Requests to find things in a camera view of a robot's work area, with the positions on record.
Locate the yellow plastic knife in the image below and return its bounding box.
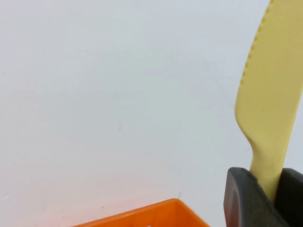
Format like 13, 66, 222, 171
234, 0, 303, 204

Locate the orange plastic cutlery crate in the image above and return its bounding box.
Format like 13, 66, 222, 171
71, 198, 211, 227

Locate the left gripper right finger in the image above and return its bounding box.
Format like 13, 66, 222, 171
274, 167, 303, 227

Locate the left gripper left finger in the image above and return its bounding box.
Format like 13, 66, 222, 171
223, 167, 291, 227

